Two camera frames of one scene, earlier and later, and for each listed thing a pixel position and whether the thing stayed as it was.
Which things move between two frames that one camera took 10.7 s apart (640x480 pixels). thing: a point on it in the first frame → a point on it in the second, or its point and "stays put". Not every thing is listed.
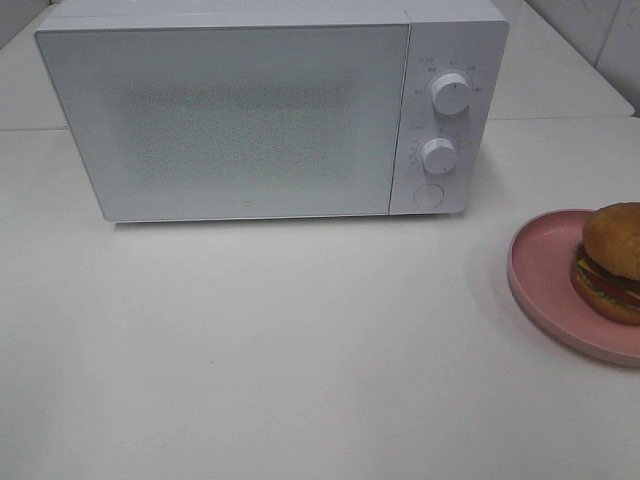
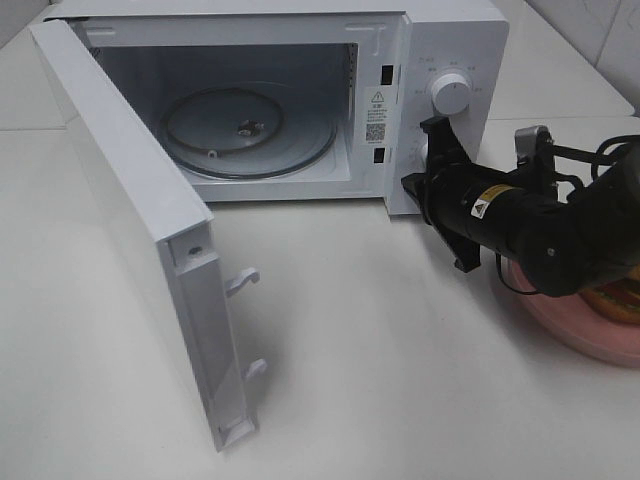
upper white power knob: x=451 y=95 stays put
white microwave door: x=234 y=121 → x=158 y=224
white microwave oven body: x=200 y=110 stays put
